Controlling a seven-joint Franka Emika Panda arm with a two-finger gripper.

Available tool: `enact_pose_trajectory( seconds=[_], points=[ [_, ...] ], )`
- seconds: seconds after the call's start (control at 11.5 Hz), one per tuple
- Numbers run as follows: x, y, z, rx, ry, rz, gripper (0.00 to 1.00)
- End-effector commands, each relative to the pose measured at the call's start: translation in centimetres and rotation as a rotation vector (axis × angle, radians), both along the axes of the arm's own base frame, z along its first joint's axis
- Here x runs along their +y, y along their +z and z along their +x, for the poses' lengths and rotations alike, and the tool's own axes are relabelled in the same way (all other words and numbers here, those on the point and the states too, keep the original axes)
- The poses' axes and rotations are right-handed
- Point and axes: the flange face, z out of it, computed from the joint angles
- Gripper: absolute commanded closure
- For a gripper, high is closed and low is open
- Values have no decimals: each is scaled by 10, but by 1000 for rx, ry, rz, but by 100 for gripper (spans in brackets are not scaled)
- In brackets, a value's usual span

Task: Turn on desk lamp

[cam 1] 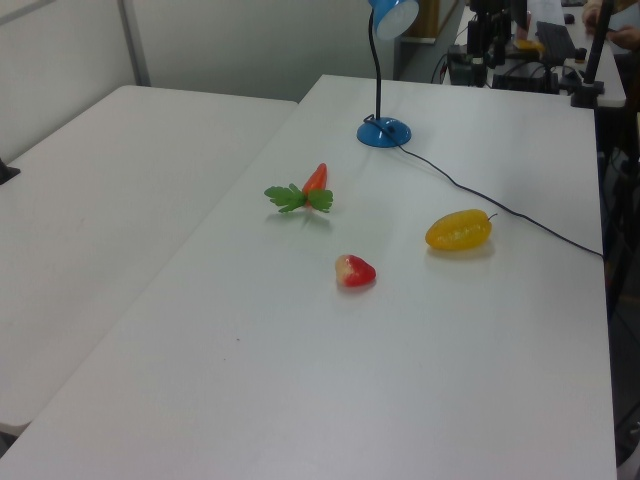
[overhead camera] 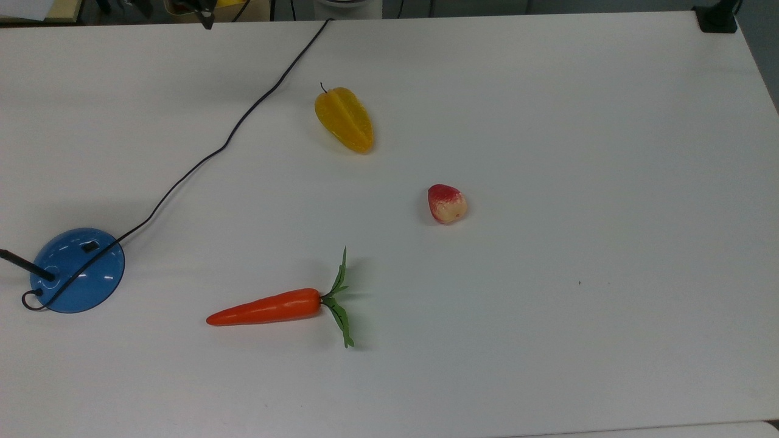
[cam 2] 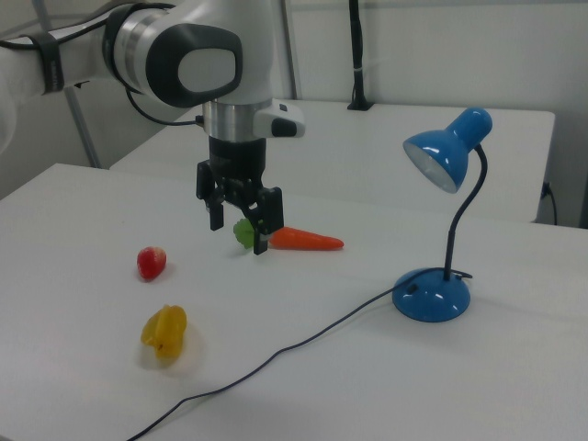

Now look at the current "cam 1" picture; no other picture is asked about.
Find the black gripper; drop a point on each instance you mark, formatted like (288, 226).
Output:
(480, 35)

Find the bystander forearm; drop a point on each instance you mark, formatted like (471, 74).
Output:
(625, 39)

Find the blue gooseneck desk lamp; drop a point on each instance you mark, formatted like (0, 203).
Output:
(384, 134)

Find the small dark electronics box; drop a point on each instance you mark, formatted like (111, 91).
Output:
(459, 62)

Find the black equipment box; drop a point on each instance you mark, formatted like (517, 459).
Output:
(525, 77)

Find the yellow background object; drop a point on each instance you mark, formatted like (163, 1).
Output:
(530, 46)

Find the black round puck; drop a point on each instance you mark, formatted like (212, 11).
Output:
(580, 55)

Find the black pole with table clamp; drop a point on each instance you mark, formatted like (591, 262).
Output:
(595, 50)

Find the yellow toy starfruit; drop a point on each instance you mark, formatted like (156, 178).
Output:
(459, 230)

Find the orange toy carrot green leaves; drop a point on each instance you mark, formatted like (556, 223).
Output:
(315, 182)

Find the black tripod stand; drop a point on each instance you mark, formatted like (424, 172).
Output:
(625, 250)

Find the red and cream toy fruit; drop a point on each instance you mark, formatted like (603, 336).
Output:
(356, 271)

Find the white adjacent table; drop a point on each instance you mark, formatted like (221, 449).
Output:
(100, 225)

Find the grey partition post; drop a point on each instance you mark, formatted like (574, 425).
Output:
(134, 42)

